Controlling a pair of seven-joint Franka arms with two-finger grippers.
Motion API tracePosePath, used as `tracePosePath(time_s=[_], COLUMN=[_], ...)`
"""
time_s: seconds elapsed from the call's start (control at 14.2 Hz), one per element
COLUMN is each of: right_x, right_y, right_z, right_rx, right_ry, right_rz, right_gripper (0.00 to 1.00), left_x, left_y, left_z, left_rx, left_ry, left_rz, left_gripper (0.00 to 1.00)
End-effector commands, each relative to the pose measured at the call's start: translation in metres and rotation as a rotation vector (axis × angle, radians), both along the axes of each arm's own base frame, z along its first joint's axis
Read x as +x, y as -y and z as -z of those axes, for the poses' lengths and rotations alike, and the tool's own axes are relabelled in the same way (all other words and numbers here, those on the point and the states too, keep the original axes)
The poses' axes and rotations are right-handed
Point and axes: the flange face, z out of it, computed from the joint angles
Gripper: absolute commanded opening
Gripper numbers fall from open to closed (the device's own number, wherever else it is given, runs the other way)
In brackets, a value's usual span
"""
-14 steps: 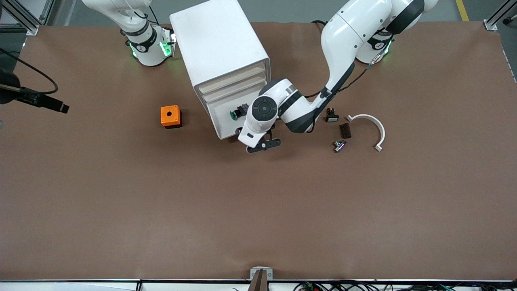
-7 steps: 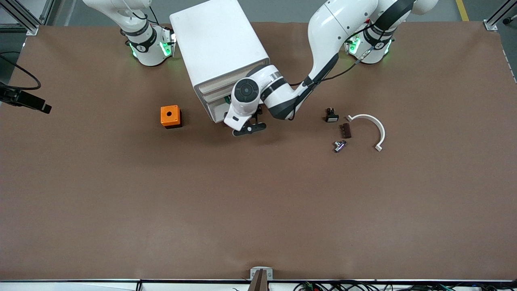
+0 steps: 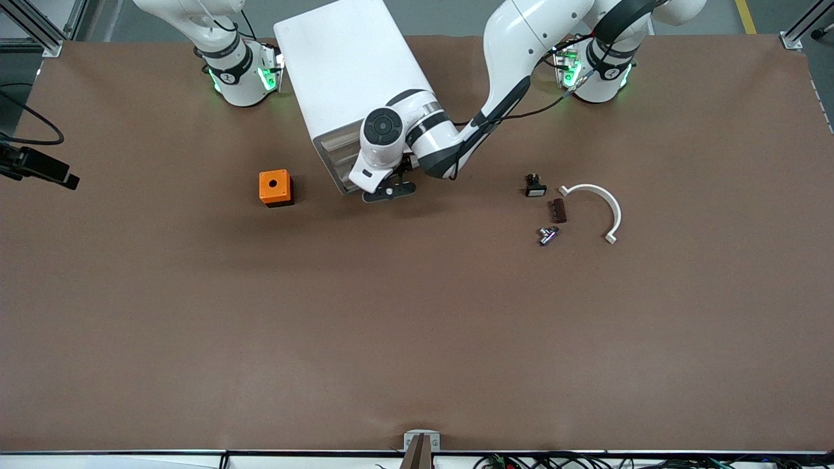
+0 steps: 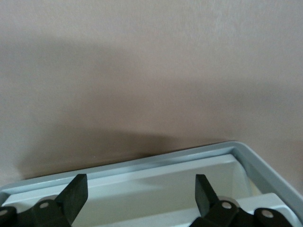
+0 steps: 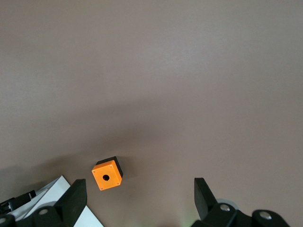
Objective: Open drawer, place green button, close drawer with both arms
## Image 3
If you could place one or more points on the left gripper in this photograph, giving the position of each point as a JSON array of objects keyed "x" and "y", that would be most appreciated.
[{"x": 405, "y": 164}]

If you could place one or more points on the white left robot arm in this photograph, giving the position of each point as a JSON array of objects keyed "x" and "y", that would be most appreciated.
[{"x": 521, "y": 39}]

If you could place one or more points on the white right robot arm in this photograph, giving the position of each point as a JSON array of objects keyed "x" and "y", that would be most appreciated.
[{"x": 228, "y": 71}]

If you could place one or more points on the white drawer cabinet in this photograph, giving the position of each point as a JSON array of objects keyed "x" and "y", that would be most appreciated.
[{"x": 339, "y": 58}]

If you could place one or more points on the aluminium frame profile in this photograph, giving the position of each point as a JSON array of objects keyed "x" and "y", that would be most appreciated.
[
  {"x": 52, "y": 47},
  {"x": 806, "y": 21}
]

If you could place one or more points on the small black switch white face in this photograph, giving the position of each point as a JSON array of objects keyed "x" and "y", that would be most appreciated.
[{"x": 535, "y": 189}]

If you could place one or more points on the brown table mat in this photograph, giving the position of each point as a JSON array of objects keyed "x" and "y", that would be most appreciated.
[{"x": 417, "y": 358}]

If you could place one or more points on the white plastic drawer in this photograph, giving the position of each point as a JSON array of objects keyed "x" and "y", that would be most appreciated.
[
  {"x": 344, "y": 168},
  {"x": 347, "y": 184},
  {"x": 342, "y": 153},
  {"x": 339, "y": 137}
]

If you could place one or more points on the small dark brown block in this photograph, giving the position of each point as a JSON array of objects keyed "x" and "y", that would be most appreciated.
[{"x": 558, "y": 211}]

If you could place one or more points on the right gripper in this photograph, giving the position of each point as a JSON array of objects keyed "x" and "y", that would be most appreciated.
[{"x": 34, "y": 165}]

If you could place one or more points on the small aluminium bracket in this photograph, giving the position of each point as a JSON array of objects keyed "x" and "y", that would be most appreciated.
[{"x": 408, "y": 438}]

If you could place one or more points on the orange box with hole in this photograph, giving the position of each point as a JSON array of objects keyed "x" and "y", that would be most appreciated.
[{"x": 266, "y": 192}]

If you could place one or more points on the white C-shaped plastic clamp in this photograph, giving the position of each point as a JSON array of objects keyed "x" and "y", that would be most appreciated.
[{"x": 589, "y": 187}]

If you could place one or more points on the brown upright post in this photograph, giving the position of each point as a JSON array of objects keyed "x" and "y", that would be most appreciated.
[{"x": 417, "y": 459}]

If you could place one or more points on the chrome metal T fitting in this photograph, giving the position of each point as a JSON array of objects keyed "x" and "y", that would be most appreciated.
[{"x": 547, "y": 236}]

